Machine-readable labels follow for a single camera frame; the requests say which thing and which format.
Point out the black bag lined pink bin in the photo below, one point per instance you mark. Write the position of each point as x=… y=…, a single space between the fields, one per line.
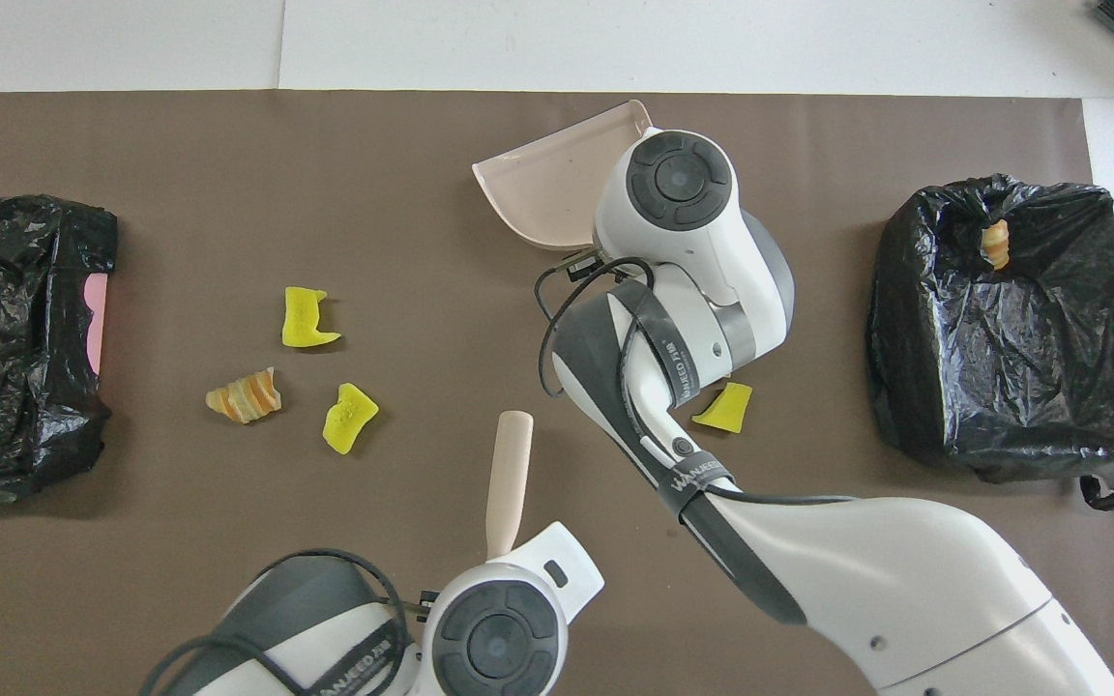
x=6 y=338

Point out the beige hand brush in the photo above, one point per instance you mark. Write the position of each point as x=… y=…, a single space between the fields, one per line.
x=509 y=474

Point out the brown table mat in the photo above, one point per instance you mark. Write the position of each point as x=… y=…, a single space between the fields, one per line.
x=228 y=580

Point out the yellow wedge sponge piece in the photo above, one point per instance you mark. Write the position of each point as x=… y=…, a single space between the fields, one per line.
x=726 y=408

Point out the pale pink dustpan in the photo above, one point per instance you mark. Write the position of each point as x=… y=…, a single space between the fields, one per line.
x=547 y=184

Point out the small orange bread scrap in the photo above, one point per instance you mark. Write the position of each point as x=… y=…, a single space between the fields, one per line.
x=996 y=244

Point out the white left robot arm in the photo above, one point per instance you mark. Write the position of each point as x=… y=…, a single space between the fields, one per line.
x=499 y=638

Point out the yellow notched sponge piece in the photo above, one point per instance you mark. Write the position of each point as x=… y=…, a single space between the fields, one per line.
x=306 y=319

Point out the striped bread roll piece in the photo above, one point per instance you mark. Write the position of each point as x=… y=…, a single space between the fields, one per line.
x=246 y=396

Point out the yellow oblong sponge piece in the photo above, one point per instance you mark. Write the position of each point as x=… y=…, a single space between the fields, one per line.
x=349 y=420

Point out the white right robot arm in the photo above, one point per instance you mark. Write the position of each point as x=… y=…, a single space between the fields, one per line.
x=866 y=570

